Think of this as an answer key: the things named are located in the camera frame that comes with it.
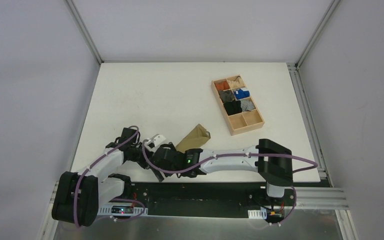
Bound olive and cream underwear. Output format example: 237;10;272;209
175;124;211;153

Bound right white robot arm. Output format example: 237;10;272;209
150;138;293;205

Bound dark grey rolled underwear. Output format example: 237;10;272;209
218;89;236;104

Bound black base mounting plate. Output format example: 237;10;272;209
99;181;297;220

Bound wooden compartment box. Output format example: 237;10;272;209
211;75;265;136

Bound left white cable duct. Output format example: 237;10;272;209
97;204;148;217

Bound white cable duct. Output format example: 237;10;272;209
247;208;267;220
97;204;148;217

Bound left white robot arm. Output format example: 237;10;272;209
51;125;147;228

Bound grey striped rolled underwear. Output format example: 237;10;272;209
240;99;256;112

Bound orange rolled underwear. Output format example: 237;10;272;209
214;80;230;92

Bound right white cable duct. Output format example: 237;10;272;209
247;208;267;220

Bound black rolled underwear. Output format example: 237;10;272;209
223;100;242;116

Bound purple cable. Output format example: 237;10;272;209
73;125;147;229
141;139;319;186

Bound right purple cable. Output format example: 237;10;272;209
141;139;319;186

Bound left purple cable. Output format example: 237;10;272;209
73;125;147;229

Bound beige rolled underwear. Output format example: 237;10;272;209
226;75;245;89

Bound blue rolled underwear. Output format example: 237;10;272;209
233;87;250;100

